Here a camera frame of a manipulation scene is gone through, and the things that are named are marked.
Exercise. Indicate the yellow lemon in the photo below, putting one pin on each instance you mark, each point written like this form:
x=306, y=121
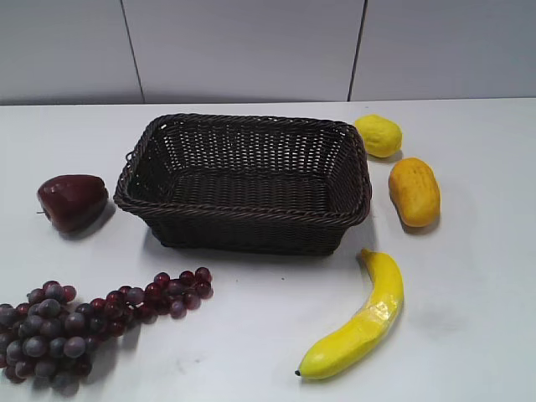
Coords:
x=381, y=137

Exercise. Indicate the yellow banana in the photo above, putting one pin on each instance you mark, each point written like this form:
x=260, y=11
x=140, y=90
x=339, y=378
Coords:
x=357, y=338

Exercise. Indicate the purple grape bunch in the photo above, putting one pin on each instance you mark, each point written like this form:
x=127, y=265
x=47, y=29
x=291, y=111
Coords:
x=52, y=338

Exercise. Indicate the orange yellow mango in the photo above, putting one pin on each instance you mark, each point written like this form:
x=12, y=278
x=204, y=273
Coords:
x=415, y=192

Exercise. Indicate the dark red apple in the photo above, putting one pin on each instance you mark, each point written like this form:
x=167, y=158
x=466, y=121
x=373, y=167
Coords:
x=73, y=202

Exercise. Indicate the dark woven wicker basket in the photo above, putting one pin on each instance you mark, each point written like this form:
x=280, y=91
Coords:
x=261, y=184

